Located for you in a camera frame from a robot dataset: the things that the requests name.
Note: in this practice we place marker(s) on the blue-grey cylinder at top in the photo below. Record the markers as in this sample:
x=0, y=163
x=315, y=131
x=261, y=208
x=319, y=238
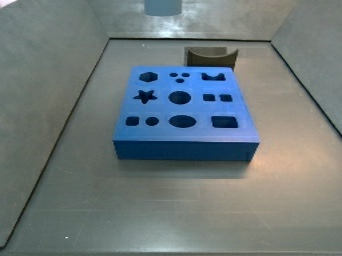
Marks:
x=162, y=7

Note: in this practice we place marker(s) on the blue shape sorter block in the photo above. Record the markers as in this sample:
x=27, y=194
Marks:
x=184, y=113

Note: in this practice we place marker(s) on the dark curved holder block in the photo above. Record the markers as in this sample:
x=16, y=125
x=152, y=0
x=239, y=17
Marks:
x=210, y=57

